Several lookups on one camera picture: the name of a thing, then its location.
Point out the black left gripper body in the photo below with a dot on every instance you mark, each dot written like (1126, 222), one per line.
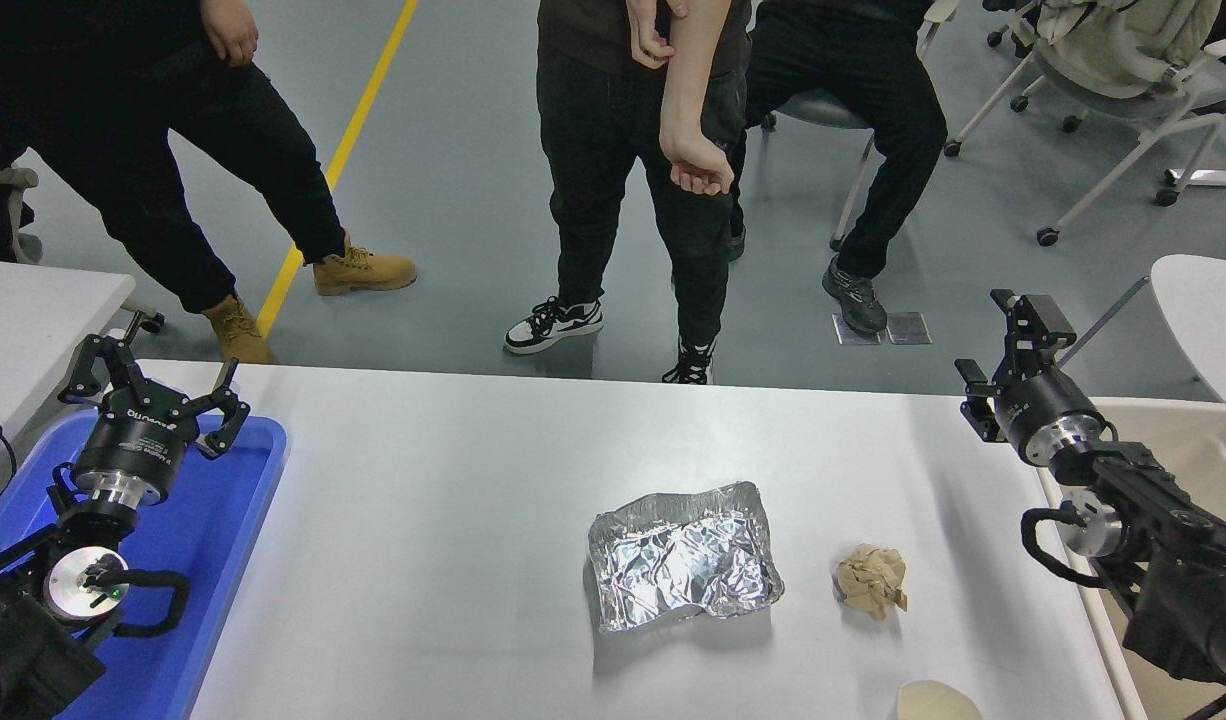
(133, 440)

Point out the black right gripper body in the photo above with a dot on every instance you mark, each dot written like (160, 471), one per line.
(1048, 405)

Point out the tan paper ball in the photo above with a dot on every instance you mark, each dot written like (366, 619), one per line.
(873, 582)

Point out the silver foil tray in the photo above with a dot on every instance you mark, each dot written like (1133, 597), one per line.
(683, 560)

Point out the person's left forearm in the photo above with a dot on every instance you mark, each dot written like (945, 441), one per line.
(688, 80)

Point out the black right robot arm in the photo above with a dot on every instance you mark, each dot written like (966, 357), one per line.
(1193, 590)

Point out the person's left hand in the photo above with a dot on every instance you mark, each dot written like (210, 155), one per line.
(231, 30)
(698, 160)

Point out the person's right hand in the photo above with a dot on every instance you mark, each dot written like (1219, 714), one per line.
(648, 30)

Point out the grey metal table leg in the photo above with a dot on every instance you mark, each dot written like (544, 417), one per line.
(1113, 315)

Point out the white rectangular side table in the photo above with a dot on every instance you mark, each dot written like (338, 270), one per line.
(33, 320)

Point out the blue plastic tray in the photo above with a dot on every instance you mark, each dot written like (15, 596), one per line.
(223, 520)

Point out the silver floor outlet plate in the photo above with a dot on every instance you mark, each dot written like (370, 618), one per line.
(911, 328)
(843, 338)

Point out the large pale plastic bin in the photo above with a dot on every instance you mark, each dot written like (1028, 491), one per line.
(1183, 440)

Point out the white round table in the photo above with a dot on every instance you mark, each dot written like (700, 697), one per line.
(1213, 320)

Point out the grey office chair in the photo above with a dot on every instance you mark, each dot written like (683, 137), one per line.
(13, 180)

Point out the white chair base leg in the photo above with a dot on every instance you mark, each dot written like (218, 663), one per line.
(1213, 178)

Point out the white wheeled office chair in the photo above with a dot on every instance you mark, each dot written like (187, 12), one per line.
(1083, 100)

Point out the person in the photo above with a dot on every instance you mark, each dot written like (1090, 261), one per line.
(593, 130)
(173, 120)
(873, 100)

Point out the beige coat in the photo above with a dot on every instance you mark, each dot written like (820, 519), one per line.
(1123, 40)

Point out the grey wheeled stool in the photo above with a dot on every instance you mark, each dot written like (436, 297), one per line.
(823, 112)

